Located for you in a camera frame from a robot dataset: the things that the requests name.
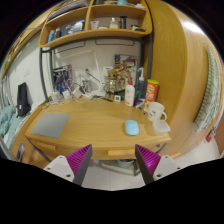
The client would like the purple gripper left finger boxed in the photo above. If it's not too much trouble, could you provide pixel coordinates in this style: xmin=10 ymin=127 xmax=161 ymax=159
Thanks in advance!
xmin=66 ymin=145 xmax=92 ymax=186

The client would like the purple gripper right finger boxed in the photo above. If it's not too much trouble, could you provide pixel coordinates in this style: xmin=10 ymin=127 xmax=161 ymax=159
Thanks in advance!
xmin=135 ymin=144 xmax=161 ymax=184

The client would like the light blue computer mouse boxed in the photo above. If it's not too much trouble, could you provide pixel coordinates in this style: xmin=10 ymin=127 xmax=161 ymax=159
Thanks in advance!
xmin=125 ymin=120 xmax=139 ymax=136

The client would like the grey mouse pad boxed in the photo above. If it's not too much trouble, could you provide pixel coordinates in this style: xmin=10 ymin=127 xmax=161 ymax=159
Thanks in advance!
xmin=32 ymin=113 xmax=70 ymax=138

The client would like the clear plastic food container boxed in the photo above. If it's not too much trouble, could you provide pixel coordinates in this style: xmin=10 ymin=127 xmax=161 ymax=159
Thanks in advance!
xmin=153 ymin=120 xmax=171 ymax=135

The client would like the wooden desk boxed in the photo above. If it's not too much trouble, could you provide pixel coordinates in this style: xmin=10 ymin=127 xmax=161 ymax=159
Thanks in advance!
xmin=12 ymin=99 xmax=170 ymax=167

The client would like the white ceramic mug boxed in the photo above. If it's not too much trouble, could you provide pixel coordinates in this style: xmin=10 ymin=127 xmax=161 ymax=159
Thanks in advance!
xmin=148 ymin=102 xmax=167 ymax=122

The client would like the small white desk clock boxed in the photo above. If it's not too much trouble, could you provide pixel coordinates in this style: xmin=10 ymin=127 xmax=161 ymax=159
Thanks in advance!
xmin=114 ymin=95 xmax=121 ymax=102

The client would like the white desk lamp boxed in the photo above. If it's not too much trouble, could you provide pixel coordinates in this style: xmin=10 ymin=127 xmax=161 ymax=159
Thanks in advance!
xmin=54 ymin=50 xmax=104 ymax=95

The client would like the white lotion bottle red cap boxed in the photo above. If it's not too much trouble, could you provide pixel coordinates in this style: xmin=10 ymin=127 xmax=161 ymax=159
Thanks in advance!
xmin=125 ymin=78 xmax=135 ymax=106

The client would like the hanging striped towel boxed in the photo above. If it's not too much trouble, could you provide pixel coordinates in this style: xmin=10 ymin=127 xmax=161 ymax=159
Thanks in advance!
xmin=193 ymin=47 xmax=221 ymax=133

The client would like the red yellow snack canister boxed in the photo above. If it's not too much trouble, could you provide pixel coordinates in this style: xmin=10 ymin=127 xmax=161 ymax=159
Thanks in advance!
xmin=143 ymin=79 xmax=159 ymax=113

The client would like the blue spray bottle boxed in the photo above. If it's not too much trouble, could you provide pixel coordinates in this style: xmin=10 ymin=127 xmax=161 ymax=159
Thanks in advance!
xmin=136 ymin=67 xmax=144 ymax=98

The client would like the wooden robot figurine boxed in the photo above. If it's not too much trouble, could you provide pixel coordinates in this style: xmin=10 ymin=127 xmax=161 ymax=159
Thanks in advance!
xmin=104 ymin=70 xmax=116 ymax=100

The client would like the teal bed blanket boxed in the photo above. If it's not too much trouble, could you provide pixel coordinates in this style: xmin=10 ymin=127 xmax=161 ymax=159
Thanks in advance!
xmin=0 ymin=105 xmax=22 ymax=149

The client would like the tall wooden wardrobe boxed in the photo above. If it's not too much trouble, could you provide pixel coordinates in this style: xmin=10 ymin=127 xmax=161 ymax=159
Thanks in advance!
xmin=146 ymin=0 xmax=221 ymax=156

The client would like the clear measuring cup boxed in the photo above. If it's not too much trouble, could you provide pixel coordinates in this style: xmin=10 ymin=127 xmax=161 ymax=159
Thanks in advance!
xmin=90 ymin=21 xmax=99 ymax=30

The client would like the black bottle on shelf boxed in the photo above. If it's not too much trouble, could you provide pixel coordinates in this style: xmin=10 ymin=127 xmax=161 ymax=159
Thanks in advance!
xmin=120 ymin=16 xmax=127 ymax=29

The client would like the wooden wall shelf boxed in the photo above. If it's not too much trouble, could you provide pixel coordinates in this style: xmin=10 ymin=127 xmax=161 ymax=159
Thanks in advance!
xmin=39 ymin=1 xmax=153 ymax=48

